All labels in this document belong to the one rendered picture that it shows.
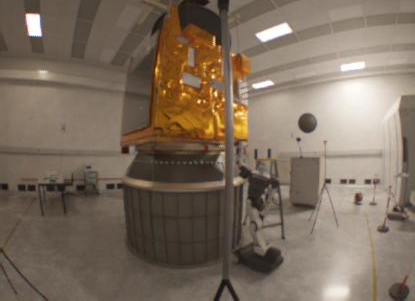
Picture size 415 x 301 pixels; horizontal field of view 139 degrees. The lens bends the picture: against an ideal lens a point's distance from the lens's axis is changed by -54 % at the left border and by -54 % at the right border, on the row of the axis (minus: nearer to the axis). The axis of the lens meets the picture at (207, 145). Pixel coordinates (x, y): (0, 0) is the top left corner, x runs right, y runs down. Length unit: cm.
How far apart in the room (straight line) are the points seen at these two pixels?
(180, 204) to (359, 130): 846
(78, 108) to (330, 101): 1137
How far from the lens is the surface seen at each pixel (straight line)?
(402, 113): 619
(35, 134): 753
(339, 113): 930
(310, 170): 524
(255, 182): 215
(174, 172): 225
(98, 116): 749
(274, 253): 240
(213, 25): 374
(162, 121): 211
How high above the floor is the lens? 160
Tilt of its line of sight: 3 degrees up
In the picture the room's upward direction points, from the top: straight up
